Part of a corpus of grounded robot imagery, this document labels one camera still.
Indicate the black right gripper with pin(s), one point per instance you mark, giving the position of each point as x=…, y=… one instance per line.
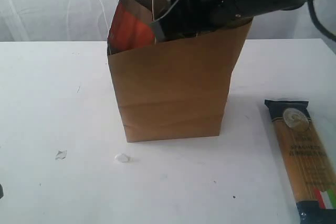
x=229, y=16

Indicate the brown kraft pouch orange label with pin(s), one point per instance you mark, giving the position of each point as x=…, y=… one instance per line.
x=130, y=26

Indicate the brown paper shopping bag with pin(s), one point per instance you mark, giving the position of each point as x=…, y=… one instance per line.
x=176, y=89

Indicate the spaghetti packet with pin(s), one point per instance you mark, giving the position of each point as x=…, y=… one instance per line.
x=308, y=167

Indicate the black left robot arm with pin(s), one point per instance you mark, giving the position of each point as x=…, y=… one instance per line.
x=1, y=192

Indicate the small torn paper scrap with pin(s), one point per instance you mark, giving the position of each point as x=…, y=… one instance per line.
x=61, y=155

